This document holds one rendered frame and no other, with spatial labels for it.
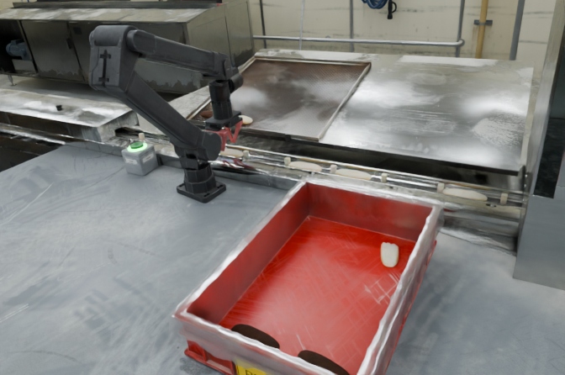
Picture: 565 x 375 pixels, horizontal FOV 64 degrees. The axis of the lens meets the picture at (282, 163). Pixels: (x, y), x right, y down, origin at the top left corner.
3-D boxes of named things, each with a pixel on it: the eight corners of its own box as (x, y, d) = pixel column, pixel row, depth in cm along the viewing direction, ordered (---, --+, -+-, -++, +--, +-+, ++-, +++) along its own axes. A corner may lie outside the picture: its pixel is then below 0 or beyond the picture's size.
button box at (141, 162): (127, 182, 140) (118, 150, 135) (145, 170, 146) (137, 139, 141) (147, 187, 136) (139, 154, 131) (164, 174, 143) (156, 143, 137)
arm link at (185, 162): (182, 172, 121) (199, 175, 119) (175, 139, 116) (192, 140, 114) (200, 157, 129) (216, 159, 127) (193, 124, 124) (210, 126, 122)
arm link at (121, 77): (68, 79, 85) (109, 81, 82) (92, 19, 89) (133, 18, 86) (185, 161, 125) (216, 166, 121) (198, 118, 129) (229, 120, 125)
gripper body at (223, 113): (204, 127, 130) (200, 102, 127) (224, 114, 138) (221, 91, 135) (223, 129, 127) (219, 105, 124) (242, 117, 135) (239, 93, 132)
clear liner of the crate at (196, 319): (175, 357, 76) (162, 315, 71) (304, 208, 112) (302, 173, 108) (364, 449, 60) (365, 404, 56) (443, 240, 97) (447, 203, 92)
